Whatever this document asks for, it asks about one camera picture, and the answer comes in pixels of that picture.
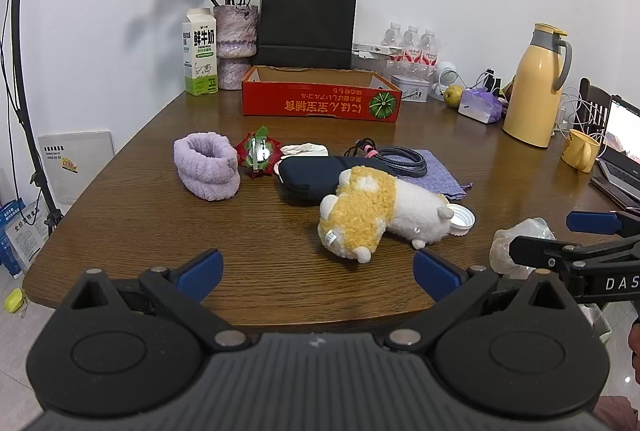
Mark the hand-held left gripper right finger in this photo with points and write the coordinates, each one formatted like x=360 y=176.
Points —
x=434 y=272

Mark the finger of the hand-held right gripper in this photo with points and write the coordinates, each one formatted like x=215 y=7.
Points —
x=592 y=222
x=535 y=251

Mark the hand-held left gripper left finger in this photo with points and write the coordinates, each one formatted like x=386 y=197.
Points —
x=202 y=272

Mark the yellow white plush toy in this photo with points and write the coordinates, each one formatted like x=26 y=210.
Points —
x=365 y=211

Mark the lavender fluffy towel roll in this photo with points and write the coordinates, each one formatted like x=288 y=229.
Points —
x=210 y=176

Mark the purple linen pouch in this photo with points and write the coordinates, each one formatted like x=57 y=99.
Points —
x=440 y=173

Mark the red green ribbon bow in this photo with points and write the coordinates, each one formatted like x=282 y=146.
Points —
x=257 y=153

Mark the navy blue pouch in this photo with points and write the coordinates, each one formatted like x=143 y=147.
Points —
x=310 y=176

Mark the white sock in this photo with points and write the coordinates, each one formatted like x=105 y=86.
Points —
x=305 y=149

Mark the red cardboard box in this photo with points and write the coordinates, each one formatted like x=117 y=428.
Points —
x=310 y=103

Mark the person's right hand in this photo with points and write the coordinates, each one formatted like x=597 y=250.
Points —
x=636 y=351

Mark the crumpled clear plastic bag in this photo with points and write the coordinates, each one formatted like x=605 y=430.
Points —
x=502 y=248

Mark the white plastic lid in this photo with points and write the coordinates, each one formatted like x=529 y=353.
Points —
x=462 y=217

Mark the yellow mug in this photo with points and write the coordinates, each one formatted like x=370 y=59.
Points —
x=577 y=152

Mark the open laptop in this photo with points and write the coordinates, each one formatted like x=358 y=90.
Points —
x=622 y=146

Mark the dark wooden chair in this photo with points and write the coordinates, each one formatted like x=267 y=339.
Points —
x=595 y=98

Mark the person's pink clothing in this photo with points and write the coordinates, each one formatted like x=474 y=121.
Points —
x=622 y=413

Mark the yellow thermos jug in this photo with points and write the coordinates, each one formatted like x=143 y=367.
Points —
x=532 y=96

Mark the purple tissue packet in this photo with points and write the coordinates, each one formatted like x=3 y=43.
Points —
x=480 y=106

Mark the yellow green apple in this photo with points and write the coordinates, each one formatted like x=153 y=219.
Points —
x=454 y=96

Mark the blue white bags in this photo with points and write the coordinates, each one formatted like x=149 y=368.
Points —
x=20 y=241

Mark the small white fan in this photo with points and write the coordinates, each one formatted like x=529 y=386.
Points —
x=446 y=73

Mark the white green milk carton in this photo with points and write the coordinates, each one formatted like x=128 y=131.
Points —
x=200 y=56

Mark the clear water bottle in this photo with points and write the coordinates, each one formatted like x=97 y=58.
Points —
x=411 y=43
x=392 y=42
x=429 y=46

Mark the purple glass vase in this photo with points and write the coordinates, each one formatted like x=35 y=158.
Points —
x=236 y=46

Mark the long white carton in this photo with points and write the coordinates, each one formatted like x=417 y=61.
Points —
x=372 y=49

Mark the black paper bag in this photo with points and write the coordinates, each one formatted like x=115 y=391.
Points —
x=305 y=23

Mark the black light stand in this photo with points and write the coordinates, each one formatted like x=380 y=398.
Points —
x=22 y=61

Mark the white wall box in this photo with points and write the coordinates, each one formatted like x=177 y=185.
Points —
x=75 y=166

